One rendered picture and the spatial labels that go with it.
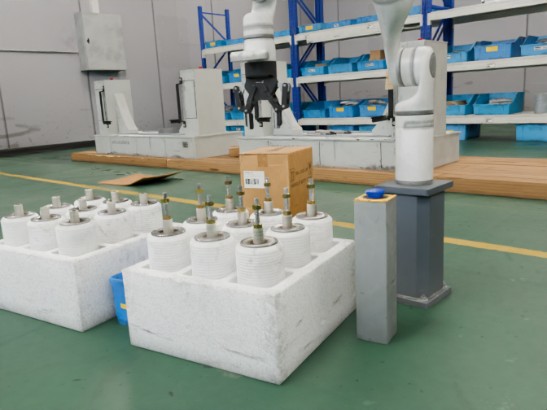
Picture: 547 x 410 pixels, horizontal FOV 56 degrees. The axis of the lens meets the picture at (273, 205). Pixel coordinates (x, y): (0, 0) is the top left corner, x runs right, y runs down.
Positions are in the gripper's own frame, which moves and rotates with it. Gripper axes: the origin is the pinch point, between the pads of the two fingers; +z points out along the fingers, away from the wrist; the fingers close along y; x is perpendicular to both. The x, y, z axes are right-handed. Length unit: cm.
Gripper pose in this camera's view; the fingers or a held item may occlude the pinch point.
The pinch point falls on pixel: (264, 123)
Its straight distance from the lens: 123.5
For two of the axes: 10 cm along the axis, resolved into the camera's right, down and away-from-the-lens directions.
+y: -9.3, -0.3, 3.7
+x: -3.7, 2.1, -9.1
